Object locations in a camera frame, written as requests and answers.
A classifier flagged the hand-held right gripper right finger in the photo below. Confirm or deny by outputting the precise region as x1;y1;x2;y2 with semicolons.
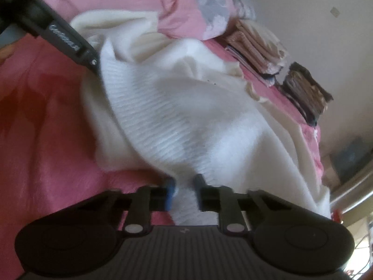
194;174;287;237

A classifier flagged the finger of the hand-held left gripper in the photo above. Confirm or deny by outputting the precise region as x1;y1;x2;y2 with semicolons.
79;42;98;73

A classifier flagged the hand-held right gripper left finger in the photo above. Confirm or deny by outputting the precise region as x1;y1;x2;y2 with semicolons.
82;178;177;237

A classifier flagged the white deer print sweater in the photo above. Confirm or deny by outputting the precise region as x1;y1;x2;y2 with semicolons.
70;10;331;225

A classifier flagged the stack of dark folded clothes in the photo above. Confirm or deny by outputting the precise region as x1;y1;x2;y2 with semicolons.
280;62;334;127

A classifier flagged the stack of light folded clothes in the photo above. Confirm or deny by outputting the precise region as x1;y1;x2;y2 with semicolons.
226;20;289;86

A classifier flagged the pink floral blanket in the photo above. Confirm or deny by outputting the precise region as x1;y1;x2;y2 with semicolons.
0;32;324;280

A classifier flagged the pink and grey quilt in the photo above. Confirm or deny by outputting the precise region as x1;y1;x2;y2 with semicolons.
26;0;257;41

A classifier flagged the blue water jug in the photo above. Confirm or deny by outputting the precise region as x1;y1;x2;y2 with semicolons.
332;143;370;187

